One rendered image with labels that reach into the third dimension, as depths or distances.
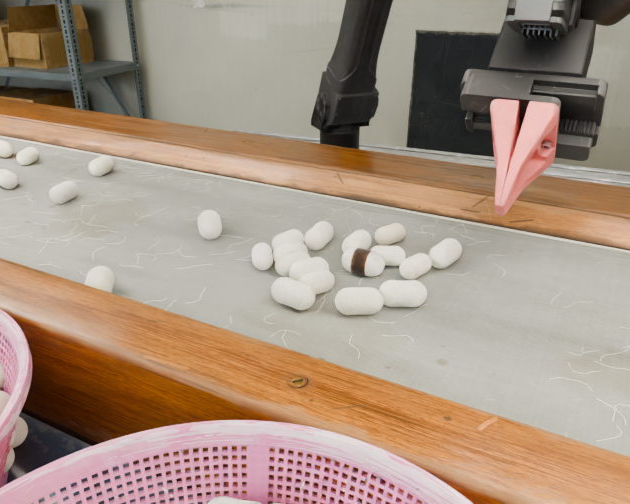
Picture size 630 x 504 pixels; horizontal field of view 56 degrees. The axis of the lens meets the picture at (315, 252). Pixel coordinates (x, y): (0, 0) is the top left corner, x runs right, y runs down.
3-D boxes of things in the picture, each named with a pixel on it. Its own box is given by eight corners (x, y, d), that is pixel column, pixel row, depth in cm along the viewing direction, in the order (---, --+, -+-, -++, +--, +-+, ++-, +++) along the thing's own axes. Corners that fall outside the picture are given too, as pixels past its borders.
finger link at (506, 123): (572, 198, 38) (602, 84, 41) (463, 181, 41) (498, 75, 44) (566, 245, 44) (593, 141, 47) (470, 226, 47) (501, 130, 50)
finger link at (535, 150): (534, 192, 39) (566, 81, 42) (429, 175, 42) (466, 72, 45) (532, 238, 45) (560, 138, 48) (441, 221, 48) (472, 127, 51)
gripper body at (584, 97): (603, 100, 40) (624, 19, 43) (457, 86, 45) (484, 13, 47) (594, 154, 46) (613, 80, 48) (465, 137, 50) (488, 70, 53)
